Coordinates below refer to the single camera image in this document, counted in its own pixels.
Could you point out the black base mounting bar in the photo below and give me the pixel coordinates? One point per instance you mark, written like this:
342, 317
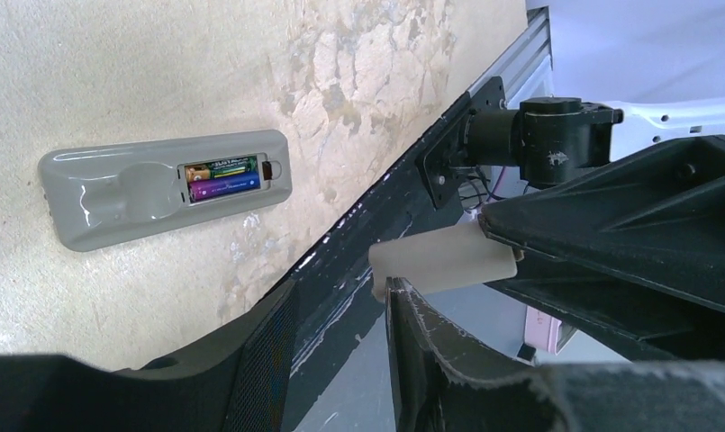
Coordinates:
330, 305

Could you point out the black gold AAA battery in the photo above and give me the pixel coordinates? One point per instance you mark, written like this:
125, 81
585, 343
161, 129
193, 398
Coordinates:
220, 168

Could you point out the white remote control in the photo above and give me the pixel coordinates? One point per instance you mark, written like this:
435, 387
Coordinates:
103, 196

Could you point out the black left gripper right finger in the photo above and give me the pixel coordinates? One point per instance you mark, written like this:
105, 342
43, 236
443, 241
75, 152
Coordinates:
445, 379

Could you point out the grey battery cover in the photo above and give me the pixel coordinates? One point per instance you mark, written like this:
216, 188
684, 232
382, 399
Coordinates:
441, 259

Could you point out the aluminium frame rail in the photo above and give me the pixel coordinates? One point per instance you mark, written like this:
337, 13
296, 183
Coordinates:
523, 71

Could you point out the purple AAA battery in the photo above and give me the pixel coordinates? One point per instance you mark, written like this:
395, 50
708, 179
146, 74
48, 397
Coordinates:
233, 184

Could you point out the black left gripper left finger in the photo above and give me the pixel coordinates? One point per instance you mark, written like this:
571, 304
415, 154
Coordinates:
233, 379

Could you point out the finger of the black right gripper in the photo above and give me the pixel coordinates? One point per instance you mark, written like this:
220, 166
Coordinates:
655, 218
637, 322

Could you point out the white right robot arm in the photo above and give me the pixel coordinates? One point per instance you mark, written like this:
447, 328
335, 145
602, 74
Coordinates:
551, 140

